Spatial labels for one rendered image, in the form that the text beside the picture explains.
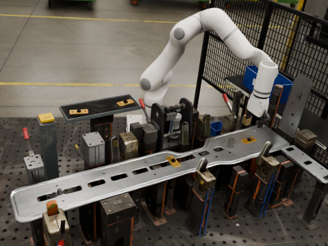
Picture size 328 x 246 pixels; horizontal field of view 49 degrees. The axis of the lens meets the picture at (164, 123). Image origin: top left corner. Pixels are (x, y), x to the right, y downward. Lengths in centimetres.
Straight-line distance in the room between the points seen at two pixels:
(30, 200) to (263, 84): 113
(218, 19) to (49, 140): 96
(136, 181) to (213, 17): 82
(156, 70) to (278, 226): 103
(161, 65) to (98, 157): 64
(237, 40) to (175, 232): 94
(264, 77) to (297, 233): 79
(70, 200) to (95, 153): 25
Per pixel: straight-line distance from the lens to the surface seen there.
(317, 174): 185
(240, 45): 172
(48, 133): 170
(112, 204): 142
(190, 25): 178
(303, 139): 200
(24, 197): 153
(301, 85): 198
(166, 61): 193
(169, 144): 185
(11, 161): 221
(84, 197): 149
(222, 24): 172
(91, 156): 161
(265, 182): 180
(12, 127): 251
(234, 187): 176
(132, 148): 167
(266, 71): 171
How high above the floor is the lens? 203
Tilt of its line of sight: 32 degrees down
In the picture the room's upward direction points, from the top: 6 degrees clockwise
